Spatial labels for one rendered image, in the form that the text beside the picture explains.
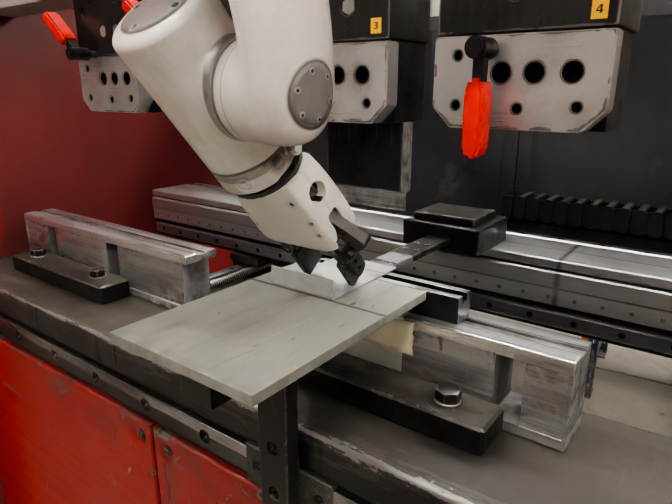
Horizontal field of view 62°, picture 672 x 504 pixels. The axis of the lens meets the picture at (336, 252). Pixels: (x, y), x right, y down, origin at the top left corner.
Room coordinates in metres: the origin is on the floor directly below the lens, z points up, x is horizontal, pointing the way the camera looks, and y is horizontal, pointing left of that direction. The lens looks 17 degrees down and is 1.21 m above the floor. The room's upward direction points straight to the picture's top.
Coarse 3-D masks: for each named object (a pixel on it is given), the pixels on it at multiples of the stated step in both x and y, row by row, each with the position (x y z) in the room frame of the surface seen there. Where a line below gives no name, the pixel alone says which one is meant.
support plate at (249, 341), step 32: (256, 288) 0.57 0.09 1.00; (384, 288) 0.57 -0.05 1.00; (160, 320) 0.48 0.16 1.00; (192, 320) 0.48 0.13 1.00; (224, 320) 0.48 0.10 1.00; (256, 320) 0.48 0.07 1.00; (288, 320) 0.48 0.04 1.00; (320, 320) 0.48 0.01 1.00; (352, 320) 0.48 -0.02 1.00; (384, 320) 0.49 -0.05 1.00; (160, 352) 0.42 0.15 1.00; (192, 352) 0.42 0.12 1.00; (224, 352) 0.42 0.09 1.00; (256, 352) 0.42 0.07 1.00; (288, 352) 0.42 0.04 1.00; (320, 352) 0.42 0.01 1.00; (224, 384) 0.37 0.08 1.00; (256, 384) 0.36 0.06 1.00; (288, 384) 0.38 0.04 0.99
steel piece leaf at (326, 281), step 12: (324, 264) 0.65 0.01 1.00; (276, 276) 0.58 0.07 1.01; (288, 276) 0.57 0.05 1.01; (300, 276) 0.56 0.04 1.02; (312, 276) 0.55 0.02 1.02; (324, 276) 0.60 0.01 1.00; (336, 276) 0.60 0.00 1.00; (360, 276) 0.60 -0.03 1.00; (372, 276) 0.60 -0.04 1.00; (300, 288) 0.56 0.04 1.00; (312, 288) 0.55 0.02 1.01; (324, 288) 0.54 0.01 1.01; (336, 288) 0.56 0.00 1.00; (348, 288) 0.56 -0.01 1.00
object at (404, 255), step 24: (432, 216) 0.79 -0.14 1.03; (456, 216) 0.77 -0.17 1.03; (480, 216) 0.77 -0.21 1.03; (504, 216) 0.82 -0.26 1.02; (408, 240) 0.80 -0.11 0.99; (432, 240) 0.75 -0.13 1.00; (456, 240) 0.75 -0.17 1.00; (480, 240) 0.74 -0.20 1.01; (504, 240) 0.82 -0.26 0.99; (384, 264) 0.65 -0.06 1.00
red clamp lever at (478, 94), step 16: (464, 48) 0.47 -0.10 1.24; (480, 48) 0.46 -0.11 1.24; (496, 48) 0.48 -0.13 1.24; (480, 64) 0.47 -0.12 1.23; (480, 80) 0.47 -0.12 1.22; (464, 96) 0.48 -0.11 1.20; (480, 96) 0.47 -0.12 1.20; (464, 112) 0.48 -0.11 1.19; (480, 112) 0.47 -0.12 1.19; (464, 128) 0.47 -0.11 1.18; (480, 128) 0.47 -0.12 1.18; (464, 144) 0.47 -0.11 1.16; (480, 144) 0.47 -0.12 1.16
